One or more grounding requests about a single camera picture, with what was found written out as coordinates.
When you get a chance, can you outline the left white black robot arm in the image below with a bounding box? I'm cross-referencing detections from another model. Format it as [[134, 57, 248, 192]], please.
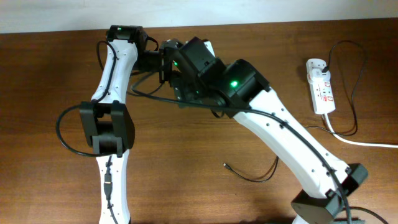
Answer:
[[79, 25, 166, 223]]

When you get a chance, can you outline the white power strip cord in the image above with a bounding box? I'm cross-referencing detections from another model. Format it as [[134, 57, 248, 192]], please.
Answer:
[[322, 113, 398, 149]]

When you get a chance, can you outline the white power strip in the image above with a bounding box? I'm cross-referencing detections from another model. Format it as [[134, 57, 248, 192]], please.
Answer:
[[306, 58, 336, 114]]

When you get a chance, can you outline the thin black charging cable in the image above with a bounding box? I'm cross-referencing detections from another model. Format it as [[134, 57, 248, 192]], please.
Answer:
[[223, 40, 367, 183]]

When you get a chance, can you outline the white USB charger plug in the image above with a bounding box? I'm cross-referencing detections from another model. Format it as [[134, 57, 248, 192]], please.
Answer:
[[311, 68, 331, 82]]

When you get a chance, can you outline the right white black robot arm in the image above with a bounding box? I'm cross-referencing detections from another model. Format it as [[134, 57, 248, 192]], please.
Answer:
[[167, 38, 368, 223]]

